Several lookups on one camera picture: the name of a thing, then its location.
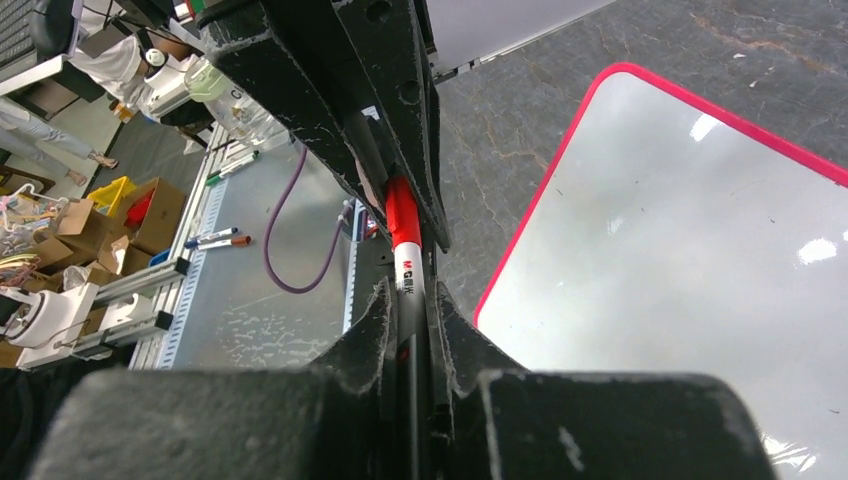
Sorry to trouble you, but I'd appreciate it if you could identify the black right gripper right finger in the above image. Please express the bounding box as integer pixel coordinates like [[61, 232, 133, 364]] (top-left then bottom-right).
[[431, 282, 775, 479]]

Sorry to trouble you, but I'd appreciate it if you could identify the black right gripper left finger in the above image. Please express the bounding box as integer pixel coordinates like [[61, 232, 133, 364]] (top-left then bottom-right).
[[28, 280, 399, 479]]

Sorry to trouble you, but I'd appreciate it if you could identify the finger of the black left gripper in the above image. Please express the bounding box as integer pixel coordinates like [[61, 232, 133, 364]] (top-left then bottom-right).
[[198, 1, 398, 228], [333, 1, 451, 251]]

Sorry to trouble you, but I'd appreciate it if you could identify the white marker pen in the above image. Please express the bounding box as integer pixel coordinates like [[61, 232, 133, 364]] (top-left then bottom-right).
[[394, 241, 432, 479]]

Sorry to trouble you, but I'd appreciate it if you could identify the red marker cap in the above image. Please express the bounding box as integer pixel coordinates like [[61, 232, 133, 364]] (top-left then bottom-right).
[[386, 177, 422, 248]]

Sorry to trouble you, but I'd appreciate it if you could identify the pink-framed whiteboard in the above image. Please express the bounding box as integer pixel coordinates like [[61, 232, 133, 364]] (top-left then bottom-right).
[[473, 63, 847, 479]]

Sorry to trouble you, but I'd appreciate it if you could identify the green marker on bench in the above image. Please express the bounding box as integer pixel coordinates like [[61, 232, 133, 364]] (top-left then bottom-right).
[[205, 151, 259, 186]]

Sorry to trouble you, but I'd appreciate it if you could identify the orange marker on bench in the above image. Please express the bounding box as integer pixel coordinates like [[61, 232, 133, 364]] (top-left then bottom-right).
[[197, 235, 252, 251]]

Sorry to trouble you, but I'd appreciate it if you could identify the blue marker on bench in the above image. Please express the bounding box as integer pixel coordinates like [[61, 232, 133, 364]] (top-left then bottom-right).
[[184, 227, 239, 249]]

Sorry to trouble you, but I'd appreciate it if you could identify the cardboard box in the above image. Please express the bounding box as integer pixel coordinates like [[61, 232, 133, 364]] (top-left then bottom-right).
[[114, 177, 187, 255]]

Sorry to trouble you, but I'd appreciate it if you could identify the yellow plastic bin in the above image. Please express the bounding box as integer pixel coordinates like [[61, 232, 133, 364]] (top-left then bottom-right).
[[86, 176, 137, 217]]

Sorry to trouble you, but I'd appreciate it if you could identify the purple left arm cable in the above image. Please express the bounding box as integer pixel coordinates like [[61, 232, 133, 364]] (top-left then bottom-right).
[[262, 145, 356, 295]]

